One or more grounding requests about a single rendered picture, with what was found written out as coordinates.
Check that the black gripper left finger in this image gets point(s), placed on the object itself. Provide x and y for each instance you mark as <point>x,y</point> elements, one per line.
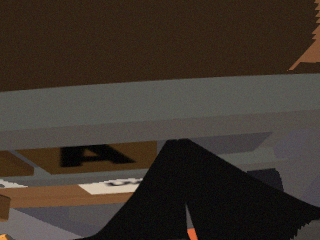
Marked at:
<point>156,210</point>

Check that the brown wooden board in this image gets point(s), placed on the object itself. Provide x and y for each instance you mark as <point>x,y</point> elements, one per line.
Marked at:
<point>233,76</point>

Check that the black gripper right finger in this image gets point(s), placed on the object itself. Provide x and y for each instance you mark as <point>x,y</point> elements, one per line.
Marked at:
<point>226,203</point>

